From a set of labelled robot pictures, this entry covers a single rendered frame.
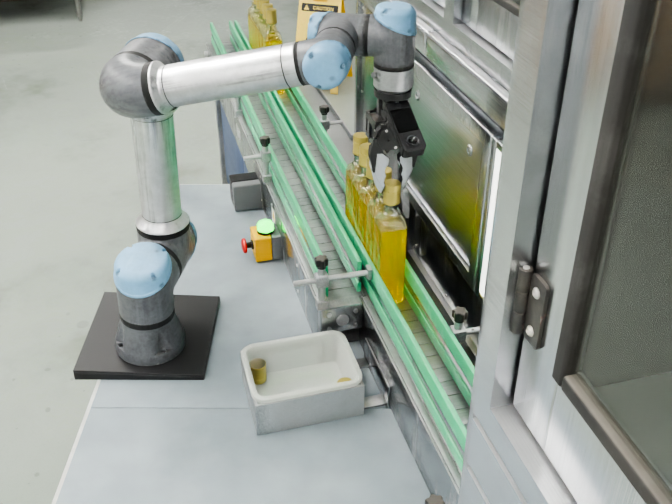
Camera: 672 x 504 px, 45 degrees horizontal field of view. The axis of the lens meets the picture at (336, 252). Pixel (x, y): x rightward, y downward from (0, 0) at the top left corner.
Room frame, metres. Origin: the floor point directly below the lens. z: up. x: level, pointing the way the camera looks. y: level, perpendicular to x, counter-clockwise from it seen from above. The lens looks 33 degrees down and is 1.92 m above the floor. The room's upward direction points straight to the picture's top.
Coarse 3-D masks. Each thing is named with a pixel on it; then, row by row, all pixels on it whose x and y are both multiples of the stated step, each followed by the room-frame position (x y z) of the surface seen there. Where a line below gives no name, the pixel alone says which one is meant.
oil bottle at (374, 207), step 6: (372, 198) 1.48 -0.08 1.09; (372, 204) 1.45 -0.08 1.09; (378, 204) 1.45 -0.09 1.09; (372, 210) 1.44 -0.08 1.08; (378, 210) 1.44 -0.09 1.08; (366, 216) 1.48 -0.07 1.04; (372, 216) 1.44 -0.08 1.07; (366, 222) 1.48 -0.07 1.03; (372, 222) 1.44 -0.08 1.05; (366, 228) 1.48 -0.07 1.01; (372, 228) 1.44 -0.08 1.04; (366, 234) 1.47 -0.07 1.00; (372, 234) 1.44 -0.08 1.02; (366, 240) 1.47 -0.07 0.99; (372, 240) 1.43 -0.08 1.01; (366, 246) 1.47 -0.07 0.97; (372, 246) 1.43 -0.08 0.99; (372, 252) 1.43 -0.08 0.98; (372, 258) 1.43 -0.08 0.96
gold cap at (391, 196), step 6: (390, 180) 1.42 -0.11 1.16; (396, 180) 1.42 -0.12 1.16; (390, 186) 1.39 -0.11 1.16; (396, 186) 1.39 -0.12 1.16; (384, 192) 1.40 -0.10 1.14; (390, 192) 1.39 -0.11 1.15; (396, 192) 1.39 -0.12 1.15; (384, 198) 1.40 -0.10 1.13; (390, 198) 1.39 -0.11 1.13; (396, 198) 1.39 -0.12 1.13; (390, 204) 1.39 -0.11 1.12; (396, 204) 1.39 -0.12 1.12
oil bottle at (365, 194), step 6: (366, 186) 1.52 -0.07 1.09; (360, 192) 1.52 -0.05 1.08; (366, 192) 1.50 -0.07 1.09; (372, 192) 1.50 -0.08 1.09; (360, 198) 1.52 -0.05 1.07; (366, 198) 1.49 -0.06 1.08; (360, 204) 1.51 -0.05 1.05; (366, 204) 1.49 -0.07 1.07; (360, 210) 1.51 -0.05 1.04; (366, 210) 1.49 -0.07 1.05; (360, 216) 1.51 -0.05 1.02; (360, 222) 1.51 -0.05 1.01; (360, 228) 1.51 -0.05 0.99; (360, 234) 1.51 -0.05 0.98; (360, 240) 1.51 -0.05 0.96
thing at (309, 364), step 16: (304, 336) 1.32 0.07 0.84; (320, 336) 1.33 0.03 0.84; (336, 336) 1.33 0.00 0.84; (256, 352) 1.29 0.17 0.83; (272, 352) 1.30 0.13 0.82; (288, 352) 1.30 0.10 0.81; (304, 352) 1.31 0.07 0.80; (320, 352) 1.32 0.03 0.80; (336, 352) 1.32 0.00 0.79; (352, 352) 1.27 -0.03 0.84; (272, 368) 1.29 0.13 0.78; (288, 368) 1.30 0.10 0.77; (304, 368) 1.30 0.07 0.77; (320, 368) 1.30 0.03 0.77; (336, 368) 1.30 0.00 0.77; (352, 368) 1.23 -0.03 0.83; (272, 384) 1.25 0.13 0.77; (288, 384) 1.25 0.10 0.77; (304, 384) 1.25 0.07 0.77; (320, 384) 1.25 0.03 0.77; (336, 384) 1.17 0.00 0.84; (352, 384) 1.18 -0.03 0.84; (256, 400) 1.14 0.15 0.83; (272, 400) 1.13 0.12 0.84
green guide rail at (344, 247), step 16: (240, 48) 2.85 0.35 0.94; (272, 112) 2.31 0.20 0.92; (288, 128) 2.10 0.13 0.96; (288, 144) 2.10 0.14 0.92; (304, 160) 1.90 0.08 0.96; (304, 176) 1.91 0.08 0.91; (320, 192) 1.73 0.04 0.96; (320, 208) 1.74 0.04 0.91; (336, 224) 1.58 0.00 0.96; (336, 240) 1.59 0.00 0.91; (352, 256) 1.46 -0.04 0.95
